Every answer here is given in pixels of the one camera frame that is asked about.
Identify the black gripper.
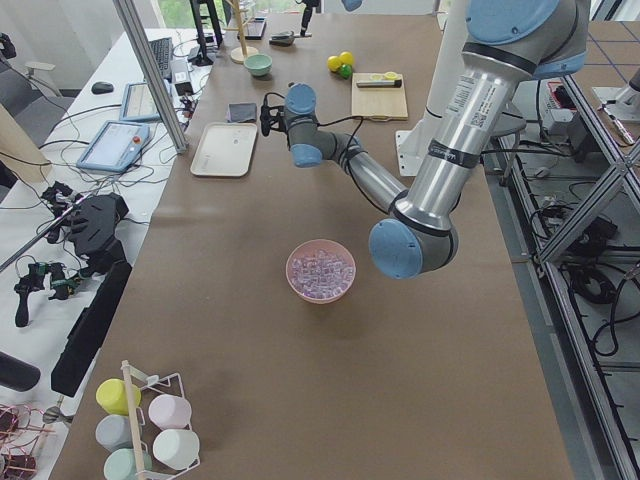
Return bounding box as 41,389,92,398
259,92,288,136
300,0,320,36

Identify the steel ice scoop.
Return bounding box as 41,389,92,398
269,30,296,47

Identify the pink bowl of ice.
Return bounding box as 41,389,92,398
285,239,356,304

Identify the white cup rack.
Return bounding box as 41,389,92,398
121,360,201,479

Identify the pink cup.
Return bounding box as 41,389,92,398
148,394,192,430

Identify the yellow cup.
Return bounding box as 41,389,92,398
95,378,129,415

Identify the white mint cup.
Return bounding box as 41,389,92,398
152,429,200,470

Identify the grey blue cup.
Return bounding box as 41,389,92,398
95,414,133,452

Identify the green mint cup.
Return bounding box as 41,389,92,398
103,448,138,480

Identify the grey folded cloth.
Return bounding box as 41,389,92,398
226,103,257,123

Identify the green ceramic bowl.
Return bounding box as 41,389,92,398
243,53,273,78

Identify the yellow lemon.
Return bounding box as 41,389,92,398
338,51,355,67
326,56,342,72

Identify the cream rabbit tray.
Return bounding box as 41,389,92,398
190,122,257,178

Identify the green lime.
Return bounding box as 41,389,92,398
338,64,353,79

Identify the wooden glass stand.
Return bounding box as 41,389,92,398
226,0,259,64

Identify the wooden cutting board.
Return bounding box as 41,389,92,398
351,73,409,121

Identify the steel muddler bar tool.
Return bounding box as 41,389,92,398
356,79,403,89

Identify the black keyboard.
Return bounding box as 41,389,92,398
148,37,173,80

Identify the blue teach pendant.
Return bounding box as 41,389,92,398
76,121,150,173
119,82,161,122

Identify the black computer mouse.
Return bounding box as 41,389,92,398
91,81,114,95

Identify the aluminium frame post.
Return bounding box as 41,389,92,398
113,0,188,154

